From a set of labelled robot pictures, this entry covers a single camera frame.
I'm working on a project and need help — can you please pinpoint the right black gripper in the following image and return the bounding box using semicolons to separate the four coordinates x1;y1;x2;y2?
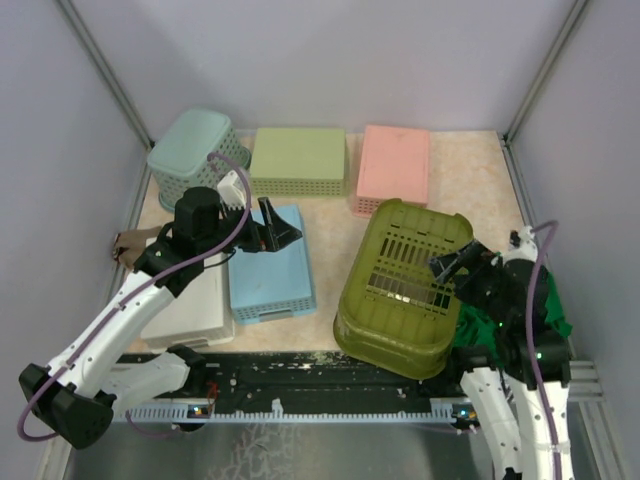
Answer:
427;237;511;324

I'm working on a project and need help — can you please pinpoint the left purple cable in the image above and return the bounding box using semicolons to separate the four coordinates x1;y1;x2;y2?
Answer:
18;150;252;441

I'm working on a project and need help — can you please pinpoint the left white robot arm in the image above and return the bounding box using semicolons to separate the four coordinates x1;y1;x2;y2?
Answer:
19;170;303;450

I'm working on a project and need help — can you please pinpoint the olive green large tub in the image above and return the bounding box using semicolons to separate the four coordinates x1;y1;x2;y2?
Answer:
333;199;474;380

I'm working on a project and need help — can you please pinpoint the light blue perforated basket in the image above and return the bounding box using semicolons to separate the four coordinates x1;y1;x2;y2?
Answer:
228;203;319;326

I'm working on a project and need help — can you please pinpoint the aluminium extrusion rail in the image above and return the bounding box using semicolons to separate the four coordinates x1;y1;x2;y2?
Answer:
569;360;604;402

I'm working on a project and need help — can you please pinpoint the green cloth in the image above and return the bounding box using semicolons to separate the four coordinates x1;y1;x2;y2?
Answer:
454;260;573;368

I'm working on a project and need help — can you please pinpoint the right aluminium frame post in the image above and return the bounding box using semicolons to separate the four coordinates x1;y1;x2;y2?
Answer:
502;0;591;146

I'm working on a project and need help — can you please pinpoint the white perforated basket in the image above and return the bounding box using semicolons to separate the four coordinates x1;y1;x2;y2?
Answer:
140;253;235;353

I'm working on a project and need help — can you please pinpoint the left aluminium frame post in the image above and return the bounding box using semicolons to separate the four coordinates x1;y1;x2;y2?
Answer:
53;0;159;146

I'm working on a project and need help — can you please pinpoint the light green shallow basket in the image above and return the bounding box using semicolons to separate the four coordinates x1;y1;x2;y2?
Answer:
250;128;348;197

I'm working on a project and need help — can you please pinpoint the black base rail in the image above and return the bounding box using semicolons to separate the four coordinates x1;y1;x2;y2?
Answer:
114;349;481;414

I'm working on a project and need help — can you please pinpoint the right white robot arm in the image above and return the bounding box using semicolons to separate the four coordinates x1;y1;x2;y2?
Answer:
429;220;575;479

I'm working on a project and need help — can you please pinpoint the pink perforated basket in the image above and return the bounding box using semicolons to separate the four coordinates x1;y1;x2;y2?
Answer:
352;125;430;217

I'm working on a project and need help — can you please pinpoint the teal perforated plastic basket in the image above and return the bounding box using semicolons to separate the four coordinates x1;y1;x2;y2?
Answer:
147;108;251;212

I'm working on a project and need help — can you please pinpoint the brown cloth pouch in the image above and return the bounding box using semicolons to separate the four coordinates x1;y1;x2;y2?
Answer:
112;226;162;270

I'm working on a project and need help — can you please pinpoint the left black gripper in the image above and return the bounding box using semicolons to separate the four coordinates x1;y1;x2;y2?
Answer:
199;197;302;258

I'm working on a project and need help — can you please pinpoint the white slotted cable duct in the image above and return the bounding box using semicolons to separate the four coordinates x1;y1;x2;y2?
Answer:
129;399;477;425

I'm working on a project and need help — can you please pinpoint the aluminium frame post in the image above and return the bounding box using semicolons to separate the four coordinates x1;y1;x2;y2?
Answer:
502;0;591;146
53;0;159;146

